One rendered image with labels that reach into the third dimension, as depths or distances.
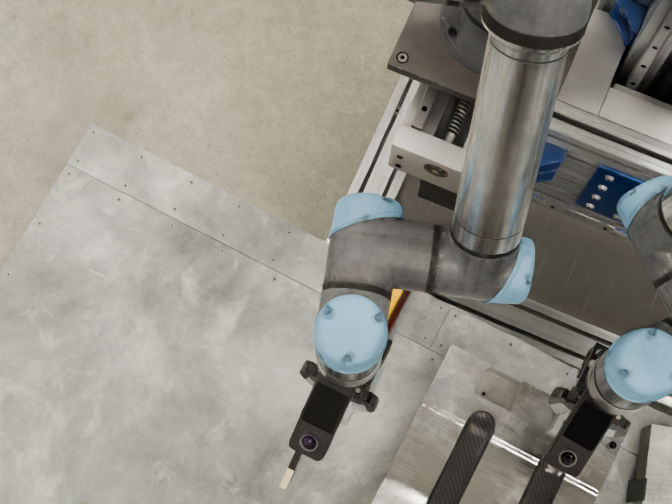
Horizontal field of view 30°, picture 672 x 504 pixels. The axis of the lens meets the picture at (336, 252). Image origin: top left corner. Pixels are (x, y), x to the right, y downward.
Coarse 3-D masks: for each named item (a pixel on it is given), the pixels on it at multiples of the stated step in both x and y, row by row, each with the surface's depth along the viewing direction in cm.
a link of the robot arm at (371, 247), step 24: (336, 216) 136; (360, 216) 133; (384, 216) 134; (336, 240) 134; (360, 240) 133; (384, 240) 133; (408, 240) 133; (432, 240) 133; (336, 264) 133; (360, 264) 132; (384, 264) 133; (408, 264) 132; (360, 288) 131; (384, 288) 133; (408, 288) 135
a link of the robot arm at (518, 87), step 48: (480, 0) 112; (528, 0) 107; (576, 0) 108; (528, 48) 111; (480, 96) 119; (528, 96) 115; (480, 144) 121; (528, 144) 120; (480, 192) 124; (528, 192) 125; (480, 240) 128; (528, 240) 134; (432, 288) 134; (480, 288) 133; (528, 288) 133
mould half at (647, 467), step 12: (648, 432) 172; (660, 432) 171; (648, 444) 171; (660, 444) 170; (648, 456) 170; (660, 456) 170; (648, 468) 169; (660, 468) 169; (648, 480) 169; (660, 480) 169; (648, 492) 169; (660, 492) 169
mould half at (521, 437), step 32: (448, 352) 170; (448, 384) 168; (416, 416) 168; (448, 416) 168; (512, 416) 167; (544, 416) 168; (416, 448) 167; (448, 448) 167; (512, 448) 166; (544, 448) 166; (384, 480) 166; (416, 480) 166; (480, 480) 166; (512, 480) 166; (576, 480) 165
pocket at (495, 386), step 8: (488, 368) 169; (488, 376) 172; (496, 376) 171; (504, 376) 170; (480, 384) 171; (488, 384) 171; (496, 384) 171; (504, 384) 171; (512, 384) 171; (520, 384) 169; (480, 392) 171; (488, 392) 171; (496, 392) 171; (504, 392) 171; (512, 392) 171; (496, 400) 171; (504, 400) 171; (512, 400) 171
